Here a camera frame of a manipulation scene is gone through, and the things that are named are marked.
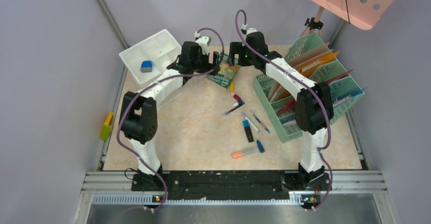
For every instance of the dark purple pen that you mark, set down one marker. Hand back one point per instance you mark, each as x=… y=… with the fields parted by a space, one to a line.
x=230 y=111

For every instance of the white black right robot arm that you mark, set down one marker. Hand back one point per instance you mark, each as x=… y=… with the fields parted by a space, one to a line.
x=313 y=110

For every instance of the blue marker cap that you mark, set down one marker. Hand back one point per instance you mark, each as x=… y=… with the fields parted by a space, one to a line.
x=260 y=146

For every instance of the green Treehouse paperback book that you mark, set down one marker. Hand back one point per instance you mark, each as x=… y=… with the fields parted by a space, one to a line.
x=226 y=73

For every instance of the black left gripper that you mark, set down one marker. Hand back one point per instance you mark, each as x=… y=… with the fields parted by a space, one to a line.
x=208 y=66

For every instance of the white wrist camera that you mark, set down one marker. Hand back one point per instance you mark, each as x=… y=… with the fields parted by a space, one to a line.
x=246 y=30
x=203 y=42

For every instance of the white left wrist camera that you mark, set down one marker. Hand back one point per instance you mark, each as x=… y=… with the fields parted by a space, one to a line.
x=203 y=42

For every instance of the orange folder binder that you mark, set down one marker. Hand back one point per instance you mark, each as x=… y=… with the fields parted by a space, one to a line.
x=311 y=65

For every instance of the blue clear gel pen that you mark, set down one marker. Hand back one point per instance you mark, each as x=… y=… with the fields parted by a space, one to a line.
x=260 y=122

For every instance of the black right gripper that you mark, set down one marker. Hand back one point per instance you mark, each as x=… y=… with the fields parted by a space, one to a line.
x=237 y=48

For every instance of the orange cap clear marker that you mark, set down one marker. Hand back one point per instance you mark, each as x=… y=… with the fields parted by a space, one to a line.
x=243 y=153

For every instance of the white blue pen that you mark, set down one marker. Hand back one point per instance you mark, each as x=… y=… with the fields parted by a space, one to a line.
x=250 y=122

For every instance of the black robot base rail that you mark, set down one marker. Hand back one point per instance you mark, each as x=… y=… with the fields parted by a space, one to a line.
x=206 y=181

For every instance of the yellow green clip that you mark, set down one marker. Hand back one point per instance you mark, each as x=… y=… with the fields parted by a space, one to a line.
x=106 y=127

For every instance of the blue file folder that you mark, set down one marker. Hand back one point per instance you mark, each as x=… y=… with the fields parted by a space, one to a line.
x=347 y=98

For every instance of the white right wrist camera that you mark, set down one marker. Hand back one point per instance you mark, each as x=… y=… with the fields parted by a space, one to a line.
x=246 y=30

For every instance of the blue grey eraser block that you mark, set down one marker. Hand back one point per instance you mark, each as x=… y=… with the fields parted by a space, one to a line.
x=146 y=66

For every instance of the white plastic drawer organizer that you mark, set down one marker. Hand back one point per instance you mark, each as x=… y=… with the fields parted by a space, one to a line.
x=161 y=49

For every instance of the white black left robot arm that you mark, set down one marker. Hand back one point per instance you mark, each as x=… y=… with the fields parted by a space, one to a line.
x=139 y=112

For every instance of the black marker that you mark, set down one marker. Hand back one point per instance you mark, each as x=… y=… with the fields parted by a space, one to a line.
x=248 y=131

